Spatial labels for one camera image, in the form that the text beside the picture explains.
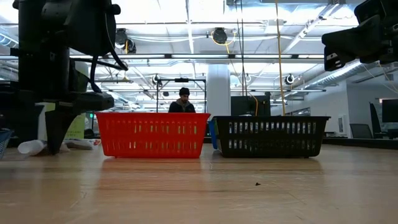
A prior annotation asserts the white green wipes canister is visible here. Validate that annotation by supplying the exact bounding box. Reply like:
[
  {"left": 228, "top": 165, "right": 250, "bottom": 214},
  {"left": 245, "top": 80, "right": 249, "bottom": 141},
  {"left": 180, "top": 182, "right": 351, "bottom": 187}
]
[{"left": 37, "top": 60, "right": 90, "bottom": 141}]

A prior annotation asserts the red plastic basket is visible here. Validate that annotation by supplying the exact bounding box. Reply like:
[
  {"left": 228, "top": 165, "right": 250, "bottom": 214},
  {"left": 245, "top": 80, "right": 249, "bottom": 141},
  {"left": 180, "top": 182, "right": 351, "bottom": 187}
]
[{"left": 95, "top": 112, "right": 211, "bottom": 159}]

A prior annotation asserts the black station frame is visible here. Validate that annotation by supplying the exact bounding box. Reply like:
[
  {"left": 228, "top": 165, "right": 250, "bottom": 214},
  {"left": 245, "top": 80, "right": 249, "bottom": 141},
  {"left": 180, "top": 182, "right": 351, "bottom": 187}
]
[{"left": 155, "top": 77, "right": 208, "bottom": 114}]

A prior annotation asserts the black box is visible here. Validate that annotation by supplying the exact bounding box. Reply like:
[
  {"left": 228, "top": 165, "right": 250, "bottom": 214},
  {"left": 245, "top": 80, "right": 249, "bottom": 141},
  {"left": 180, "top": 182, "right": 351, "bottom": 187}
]
[{"left": 230, "top": 95, "right": 272, "bottom": 117}]

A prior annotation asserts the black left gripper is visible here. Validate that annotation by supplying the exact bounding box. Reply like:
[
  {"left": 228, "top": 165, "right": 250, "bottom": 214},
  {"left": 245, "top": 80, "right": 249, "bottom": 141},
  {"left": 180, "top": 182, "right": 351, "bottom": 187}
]
[{"left": 0, "top": 43, "right": 115, "bottom": 156}]

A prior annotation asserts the black monitor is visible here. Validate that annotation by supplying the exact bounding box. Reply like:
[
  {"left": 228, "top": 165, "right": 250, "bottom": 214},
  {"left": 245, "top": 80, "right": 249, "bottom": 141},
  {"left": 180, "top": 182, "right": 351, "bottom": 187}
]
[{"left": 381, "top": 98, "right": 398, "bottom": 123}]

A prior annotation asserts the tall black chair back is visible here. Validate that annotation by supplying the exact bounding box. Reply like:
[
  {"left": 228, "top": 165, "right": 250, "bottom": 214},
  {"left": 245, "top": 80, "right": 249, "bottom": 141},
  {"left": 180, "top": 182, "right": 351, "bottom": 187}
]
[{"left": 369, "top": 102, "right": 382, "bottom": 139}]

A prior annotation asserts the blue plastic basket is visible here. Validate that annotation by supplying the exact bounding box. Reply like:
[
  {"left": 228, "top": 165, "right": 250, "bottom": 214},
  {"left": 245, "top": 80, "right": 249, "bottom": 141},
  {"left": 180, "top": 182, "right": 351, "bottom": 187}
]
[{"left": 208, "top": 119, "right": 218, "bottom": 150}]

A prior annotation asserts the black plastic basket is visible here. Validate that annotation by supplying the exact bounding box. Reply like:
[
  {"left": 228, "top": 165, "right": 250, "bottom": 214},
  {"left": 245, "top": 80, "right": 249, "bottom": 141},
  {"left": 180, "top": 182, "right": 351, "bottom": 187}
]
[{"left": 213, "top": 115, "right": 331, "bottom": 159}]

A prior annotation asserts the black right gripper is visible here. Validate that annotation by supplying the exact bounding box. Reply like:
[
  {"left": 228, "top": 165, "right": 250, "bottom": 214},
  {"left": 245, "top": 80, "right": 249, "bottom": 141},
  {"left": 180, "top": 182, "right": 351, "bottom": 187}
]
[{"left": 322, "top": 0, "right": 398, "bottom": 72}]

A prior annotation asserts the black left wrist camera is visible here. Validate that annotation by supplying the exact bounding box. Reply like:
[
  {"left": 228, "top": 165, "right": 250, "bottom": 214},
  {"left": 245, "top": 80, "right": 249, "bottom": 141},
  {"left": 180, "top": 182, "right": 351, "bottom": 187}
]
[{"left": 41, "top": 0, "right": 122, "bottom": 57}]

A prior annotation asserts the person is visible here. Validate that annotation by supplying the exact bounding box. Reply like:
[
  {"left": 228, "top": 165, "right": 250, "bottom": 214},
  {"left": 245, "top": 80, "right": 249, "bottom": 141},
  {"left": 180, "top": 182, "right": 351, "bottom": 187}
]
[{"left": 168, "top": 87, "right": 197, "bottom": 114}]

